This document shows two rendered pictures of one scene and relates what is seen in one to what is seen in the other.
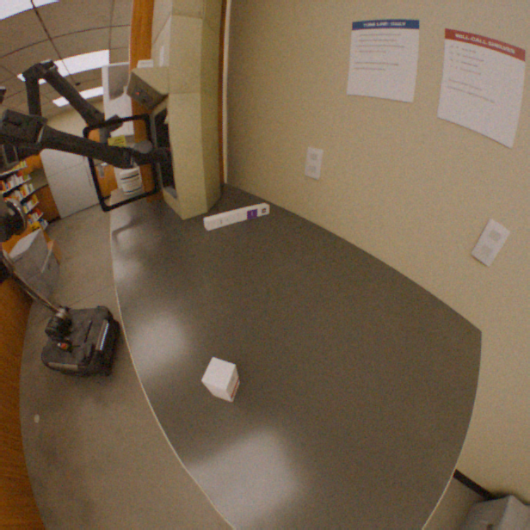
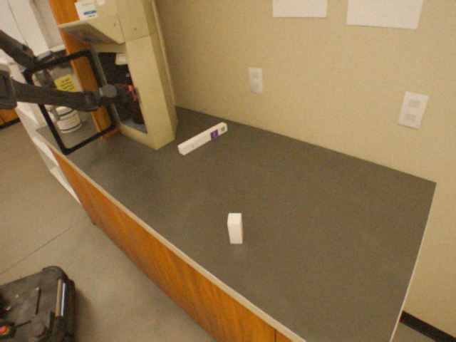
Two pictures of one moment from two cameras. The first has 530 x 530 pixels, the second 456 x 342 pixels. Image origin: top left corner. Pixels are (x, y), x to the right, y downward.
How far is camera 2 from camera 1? 48 cm
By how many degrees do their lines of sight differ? 4
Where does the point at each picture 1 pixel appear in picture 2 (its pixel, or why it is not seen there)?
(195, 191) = (162, 123)
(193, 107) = (147, 50)
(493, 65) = not seen: outside the picture
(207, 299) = (206, 199)
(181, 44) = not seen: outside the picture
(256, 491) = (270, 286)
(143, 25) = not seen: outside the picture
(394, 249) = (334, 137)
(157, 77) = (110, 26)
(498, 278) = (433, 135)
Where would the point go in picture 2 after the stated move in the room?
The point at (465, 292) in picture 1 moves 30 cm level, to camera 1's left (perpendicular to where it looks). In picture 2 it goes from (406, 154) to (330, 167)
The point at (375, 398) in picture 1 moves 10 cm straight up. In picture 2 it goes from (325, 229) to (331, 204)
